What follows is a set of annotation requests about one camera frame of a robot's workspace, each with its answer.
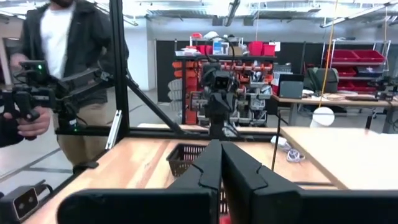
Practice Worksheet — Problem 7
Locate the parts rack with small bins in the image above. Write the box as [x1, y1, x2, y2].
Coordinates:
[172, 55, 278, 126]

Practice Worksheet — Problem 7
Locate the black frame foot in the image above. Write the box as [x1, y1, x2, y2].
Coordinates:
[72, 161, 100, 174]

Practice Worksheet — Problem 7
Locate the long wooden workbench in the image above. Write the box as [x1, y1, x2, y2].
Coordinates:
[272, 92, 398, 134]

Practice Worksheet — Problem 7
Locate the silver metal bracket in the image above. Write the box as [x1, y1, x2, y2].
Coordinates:
[104, 109, 123, 151]

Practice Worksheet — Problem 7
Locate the black plastic basket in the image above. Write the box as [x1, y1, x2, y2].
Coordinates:
[165, 142, 218, 177]

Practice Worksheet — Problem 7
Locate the blue and white box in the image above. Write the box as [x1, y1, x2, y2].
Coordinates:
[213, 41, 230, 56]

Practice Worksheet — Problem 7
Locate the black aluminium rig frame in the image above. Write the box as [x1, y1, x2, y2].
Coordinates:
[37, 0, 280, 203]

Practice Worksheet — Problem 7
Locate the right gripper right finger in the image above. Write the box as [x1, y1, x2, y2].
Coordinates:
[222, 142, 398, 224]

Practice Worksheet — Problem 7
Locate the red storage box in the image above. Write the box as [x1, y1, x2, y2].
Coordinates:
[248, 40, 264, 57]
[195, 44, 214, 56]
[262, 44, 277, 57]

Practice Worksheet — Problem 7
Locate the large red bin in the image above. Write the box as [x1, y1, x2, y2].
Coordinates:
[326, 49, 361, 63]
[353, 49, 386, 63]

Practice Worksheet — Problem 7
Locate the metal wire shelf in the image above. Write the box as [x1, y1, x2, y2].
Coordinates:
[322, 37, 392, 94]

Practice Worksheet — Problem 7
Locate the grey blue bin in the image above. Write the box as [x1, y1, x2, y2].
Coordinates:
[356, 65, 386, 78]

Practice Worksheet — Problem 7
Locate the white power adapter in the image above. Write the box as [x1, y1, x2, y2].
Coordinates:
[269, 135, 289, 147]

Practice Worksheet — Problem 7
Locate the person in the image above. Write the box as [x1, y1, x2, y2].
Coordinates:
[0, 0, 131, 167]

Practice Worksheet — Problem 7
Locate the dark grey laptop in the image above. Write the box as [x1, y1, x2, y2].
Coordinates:
[277, 73, 305, 100]

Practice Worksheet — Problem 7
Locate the olive grey backpack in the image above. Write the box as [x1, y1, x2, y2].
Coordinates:
[303, 67, 340, 94]

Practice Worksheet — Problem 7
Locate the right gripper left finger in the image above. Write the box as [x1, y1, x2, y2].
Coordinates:
[57, 139, 223, 224]

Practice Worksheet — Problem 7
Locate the wooden shelf with black legs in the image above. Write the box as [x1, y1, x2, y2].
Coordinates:
[271, 110, 398, 190]

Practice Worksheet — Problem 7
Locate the cardboard box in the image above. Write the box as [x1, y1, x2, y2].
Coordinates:
[229, 45, 244, 57]

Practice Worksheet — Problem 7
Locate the small red bin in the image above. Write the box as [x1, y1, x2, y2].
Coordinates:
[337, 67, 358, 78]

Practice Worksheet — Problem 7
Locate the white coiled cable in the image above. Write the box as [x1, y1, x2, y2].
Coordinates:
[281, 141, 306, 164]

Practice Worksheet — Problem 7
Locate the table-level camera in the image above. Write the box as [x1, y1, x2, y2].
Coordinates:
[0, 184, 40, 223]

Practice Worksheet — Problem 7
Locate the wide red bin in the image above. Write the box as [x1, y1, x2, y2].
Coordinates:
[337, 80, 379, 93]

